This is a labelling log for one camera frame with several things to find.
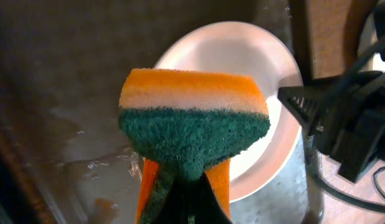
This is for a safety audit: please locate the green and yellow sponge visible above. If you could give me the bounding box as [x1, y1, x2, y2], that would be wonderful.
[118, 68, 270, 223]

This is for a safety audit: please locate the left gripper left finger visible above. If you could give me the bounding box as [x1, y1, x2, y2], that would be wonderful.
[151, 179, 188, 224]

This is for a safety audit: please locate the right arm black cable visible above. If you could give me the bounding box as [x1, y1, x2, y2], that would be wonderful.
[304, 37, 385, 215]

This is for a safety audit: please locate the brown plastic serving tray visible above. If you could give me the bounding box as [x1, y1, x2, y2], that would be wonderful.
[0, 0, 310, 223]

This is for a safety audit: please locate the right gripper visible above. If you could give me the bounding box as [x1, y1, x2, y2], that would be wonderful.
[278, 71, 385, 183]

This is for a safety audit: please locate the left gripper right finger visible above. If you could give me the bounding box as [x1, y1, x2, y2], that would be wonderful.
[189, 173, 232, 224]

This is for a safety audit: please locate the white plate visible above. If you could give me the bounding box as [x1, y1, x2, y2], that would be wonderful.
[155, 22, 303, 202]
[357, 13, 385, 72]

